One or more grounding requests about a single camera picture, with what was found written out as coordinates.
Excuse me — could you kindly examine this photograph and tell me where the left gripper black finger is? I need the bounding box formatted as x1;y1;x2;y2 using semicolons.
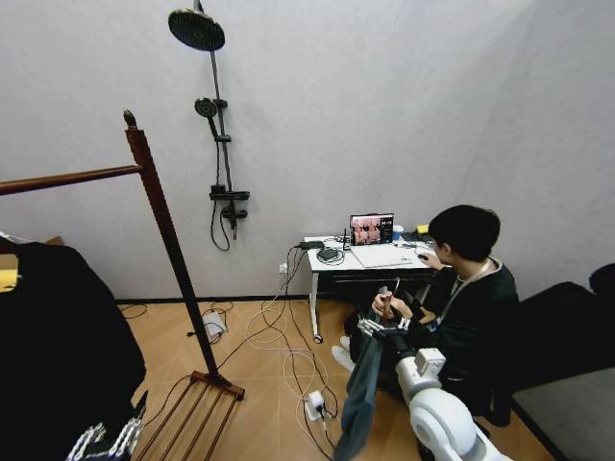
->
109;389;148;458
65;421;109;461

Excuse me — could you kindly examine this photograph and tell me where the wooden clothes hanger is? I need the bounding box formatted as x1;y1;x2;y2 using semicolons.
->
371;277;407;330

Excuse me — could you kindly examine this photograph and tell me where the grey-teal garment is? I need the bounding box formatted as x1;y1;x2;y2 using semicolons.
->
332;328;386;461

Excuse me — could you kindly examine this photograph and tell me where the white laptop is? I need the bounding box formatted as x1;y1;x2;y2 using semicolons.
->
349;212;415;269

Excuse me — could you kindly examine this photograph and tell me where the white desk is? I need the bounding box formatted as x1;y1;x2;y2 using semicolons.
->
303;232;451;345

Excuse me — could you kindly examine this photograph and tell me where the person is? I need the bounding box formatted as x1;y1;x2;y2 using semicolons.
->
331;204;523;429

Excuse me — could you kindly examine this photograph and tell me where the black router with antenna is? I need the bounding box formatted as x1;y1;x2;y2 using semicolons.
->
316;229;352;265

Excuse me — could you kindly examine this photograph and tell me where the white power strip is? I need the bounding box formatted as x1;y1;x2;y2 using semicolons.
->
304;389;333;424

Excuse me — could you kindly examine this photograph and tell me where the large black fabric mass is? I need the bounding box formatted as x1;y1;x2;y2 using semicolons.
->
0;241;148;461

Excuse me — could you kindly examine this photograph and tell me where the grey floor box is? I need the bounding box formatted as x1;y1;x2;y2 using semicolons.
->
200;310;231;346

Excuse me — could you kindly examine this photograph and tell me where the black cloth covered furniture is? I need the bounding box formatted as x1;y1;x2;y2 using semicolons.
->
507;262;615;461

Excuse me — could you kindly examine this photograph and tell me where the yellow object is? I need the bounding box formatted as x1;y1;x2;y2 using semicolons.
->
0;268;24;293

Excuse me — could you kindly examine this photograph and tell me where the black shower mixer tap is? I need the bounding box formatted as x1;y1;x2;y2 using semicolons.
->
209;183;252;242

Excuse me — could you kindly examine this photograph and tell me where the brown wooden clothes rack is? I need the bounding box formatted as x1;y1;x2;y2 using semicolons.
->
0;109;247;461

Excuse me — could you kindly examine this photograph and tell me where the black hand shower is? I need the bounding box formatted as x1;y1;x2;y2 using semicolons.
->
193;96;219;141

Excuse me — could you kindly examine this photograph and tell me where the round black shower head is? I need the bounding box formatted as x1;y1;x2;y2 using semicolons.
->
167;8;227;52

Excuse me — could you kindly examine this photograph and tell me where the black cable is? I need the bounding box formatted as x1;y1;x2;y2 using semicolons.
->
210;243;338;461

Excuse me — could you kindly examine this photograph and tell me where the white cable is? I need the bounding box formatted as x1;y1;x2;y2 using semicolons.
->
244;246;340;425

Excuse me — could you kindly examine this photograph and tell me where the black shower hose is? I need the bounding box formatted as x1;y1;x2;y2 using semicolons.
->
209;138;233;253

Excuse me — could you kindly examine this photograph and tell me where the black shower rail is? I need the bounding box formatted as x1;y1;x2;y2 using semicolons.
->
192;0;236;193

